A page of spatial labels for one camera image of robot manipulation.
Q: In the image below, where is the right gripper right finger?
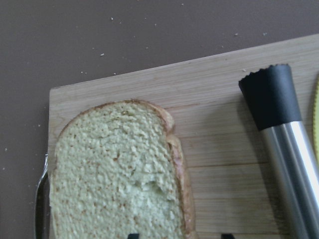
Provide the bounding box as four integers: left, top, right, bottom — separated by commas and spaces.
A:
221, 234, 234, 239

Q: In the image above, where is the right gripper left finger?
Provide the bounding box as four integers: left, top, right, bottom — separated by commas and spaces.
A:
127, 233, 139, 239

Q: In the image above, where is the bread slice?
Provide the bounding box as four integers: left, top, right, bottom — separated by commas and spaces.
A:
49, 100, 198, 239

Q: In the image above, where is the wooden cutting board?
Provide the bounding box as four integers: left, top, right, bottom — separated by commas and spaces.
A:
48, 35, 319, 239

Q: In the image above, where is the steel muddler black tip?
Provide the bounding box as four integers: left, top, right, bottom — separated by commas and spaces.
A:
239, 64, 319, 239

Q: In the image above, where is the yellow plastic knife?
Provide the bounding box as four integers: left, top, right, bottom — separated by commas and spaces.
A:
310, 74, 319, 160

